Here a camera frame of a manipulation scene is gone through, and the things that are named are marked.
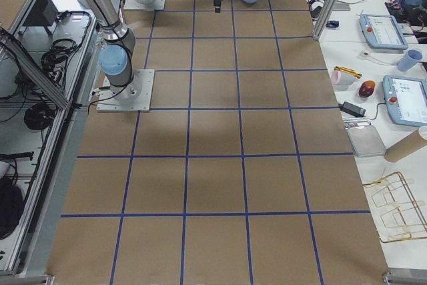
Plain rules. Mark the small blue device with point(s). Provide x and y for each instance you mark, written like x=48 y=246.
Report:
x=332 y=24

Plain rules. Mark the gold metal tool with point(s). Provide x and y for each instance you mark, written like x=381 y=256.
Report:
x=349 y=71

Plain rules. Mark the far teach pendant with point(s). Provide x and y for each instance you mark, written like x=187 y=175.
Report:
x=382 y=32

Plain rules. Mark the teach pendant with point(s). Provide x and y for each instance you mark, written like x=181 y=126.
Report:
x=382 y=32
x=405 y=99

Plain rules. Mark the black power adapter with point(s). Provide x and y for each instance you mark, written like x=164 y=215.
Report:
x=352 y=109

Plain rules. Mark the dark red fruit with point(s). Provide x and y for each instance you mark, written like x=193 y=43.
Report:
x=367 y=88

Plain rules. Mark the blue plastic cup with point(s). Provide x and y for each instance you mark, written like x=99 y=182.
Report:
x=409 y=60

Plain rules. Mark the silver metal tin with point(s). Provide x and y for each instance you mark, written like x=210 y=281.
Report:
x=366 y=141

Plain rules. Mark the near teach pendant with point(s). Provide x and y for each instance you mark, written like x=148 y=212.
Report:
x=405 y=99

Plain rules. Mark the cardboard tube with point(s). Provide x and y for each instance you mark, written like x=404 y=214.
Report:
x=407 y=145

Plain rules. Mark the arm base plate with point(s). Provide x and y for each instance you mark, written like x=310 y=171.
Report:
x=135 y=97
x=144 y=5

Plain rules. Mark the aluminium frame post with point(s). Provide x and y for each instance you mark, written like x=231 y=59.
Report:
x=332 y=1

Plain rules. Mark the gold wire rack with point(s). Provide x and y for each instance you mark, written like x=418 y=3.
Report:
x=397 y=213

